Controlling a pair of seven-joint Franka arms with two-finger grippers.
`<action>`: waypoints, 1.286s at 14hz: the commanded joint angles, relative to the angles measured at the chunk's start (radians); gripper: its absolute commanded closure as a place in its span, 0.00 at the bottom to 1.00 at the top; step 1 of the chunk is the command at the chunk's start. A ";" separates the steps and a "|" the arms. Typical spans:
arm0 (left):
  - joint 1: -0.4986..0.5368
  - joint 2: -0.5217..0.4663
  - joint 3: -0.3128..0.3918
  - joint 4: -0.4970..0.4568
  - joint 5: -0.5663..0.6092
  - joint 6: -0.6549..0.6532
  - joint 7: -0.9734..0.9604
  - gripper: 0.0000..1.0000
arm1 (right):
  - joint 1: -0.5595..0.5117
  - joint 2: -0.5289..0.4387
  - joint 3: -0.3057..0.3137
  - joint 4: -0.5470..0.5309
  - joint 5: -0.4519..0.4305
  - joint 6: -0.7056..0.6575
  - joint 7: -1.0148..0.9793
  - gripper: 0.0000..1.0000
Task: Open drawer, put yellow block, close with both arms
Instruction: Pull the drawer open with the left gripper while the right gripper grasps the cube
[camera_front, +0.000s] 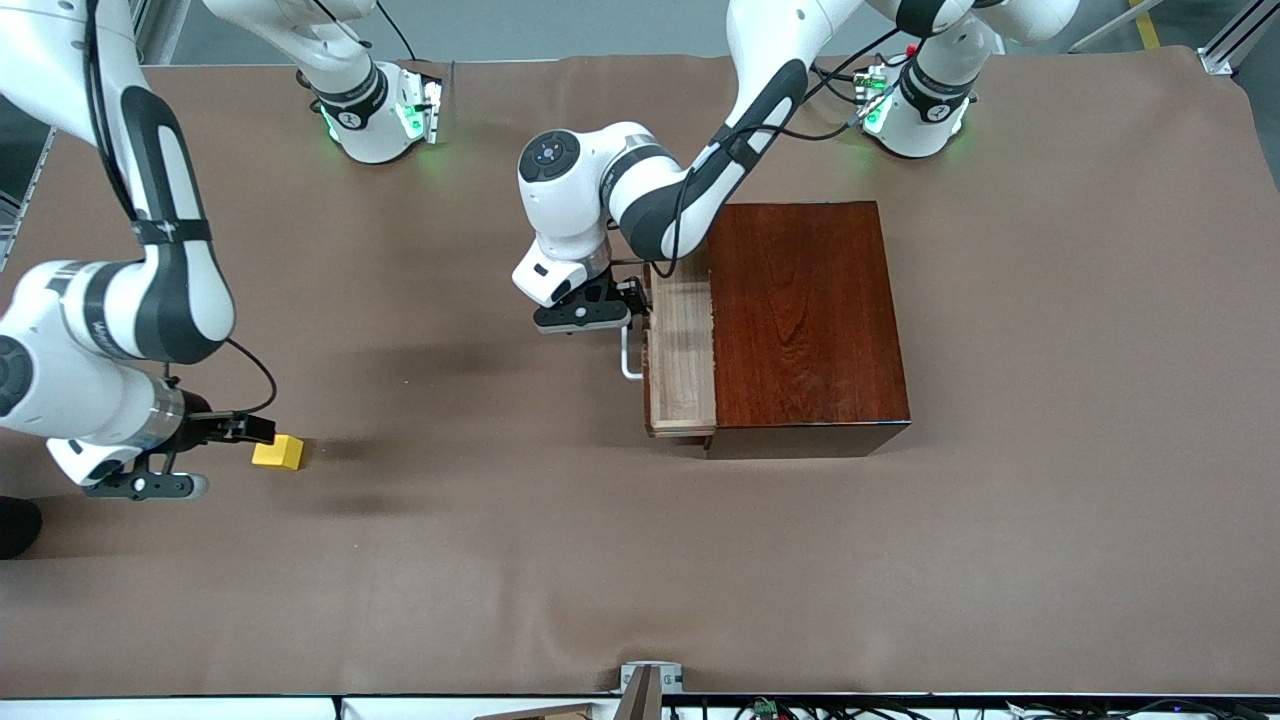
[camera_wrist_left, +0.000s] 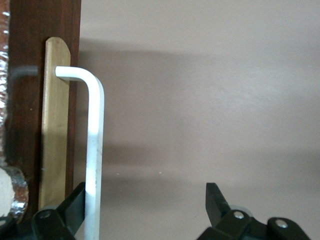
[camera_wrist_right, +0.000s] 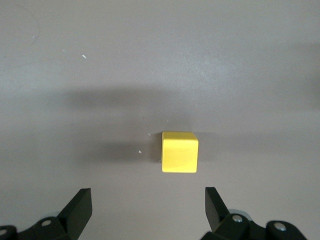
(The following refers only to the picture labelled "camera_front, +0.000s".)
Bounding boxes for light wood drawer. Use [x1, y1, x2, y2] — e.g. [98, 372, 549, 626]
[643, 262, 718, 439]

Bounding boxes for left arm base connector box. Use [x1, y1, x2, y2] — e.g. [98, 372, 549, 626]
[852, 65, 893, 133]

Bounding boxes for dark red wooden cabinet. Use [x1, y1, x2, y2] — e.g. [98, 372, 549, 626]
[705, 201, 912, 460]

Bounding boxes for white table edge rail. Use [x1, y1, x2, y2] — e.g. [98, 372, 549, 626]
[0, 695, 1280, 720]

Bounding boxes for black base cable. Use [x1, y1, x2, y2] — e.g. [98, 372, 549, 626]
[808, 40, 906, 136]
[373, 0, 419, 63]

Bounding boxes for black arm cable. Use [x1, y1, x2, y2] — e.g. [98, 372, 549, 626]
[84, 0, 280, 417]
[655, 28, 906, 281]

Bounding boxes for grey metal clamp bracket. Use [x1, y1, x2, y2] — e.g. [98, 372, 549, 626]
[618, 660, 685, 697]

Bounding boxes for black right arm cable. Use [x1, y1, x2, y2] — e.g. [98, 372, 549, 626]
[84, 0, 280, 417]

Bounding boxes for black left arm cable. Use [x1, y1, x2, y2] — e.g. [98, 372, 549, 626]
[655, 28, 906, 281]

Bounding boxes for yellow cube block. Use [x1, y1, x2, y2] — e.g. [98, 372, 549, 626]
[251, 434, 305, 472]

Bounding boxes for black right base cable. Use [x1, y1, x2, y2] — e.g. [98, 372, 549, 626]
[373, 0, 419, 63]

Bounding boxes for brown table mat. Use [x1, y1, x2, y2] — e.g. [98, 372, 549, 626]
[0, 50, 1280, 698]

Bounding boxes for tangled black cables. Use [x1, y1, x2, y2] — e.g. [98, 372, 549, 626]
[665, 697, 1280, 720]

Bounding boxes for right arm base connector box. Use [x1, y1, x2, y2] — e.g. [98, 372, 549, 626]
[398, 62, 446, 147]

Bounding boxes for black left base cable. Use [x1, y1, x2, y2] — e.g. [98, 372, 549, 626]
[808, 40, 906, 136]

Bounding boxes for black rounded object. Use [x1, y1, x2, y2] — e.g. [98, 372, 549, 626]
[0, 497, 44, 561]

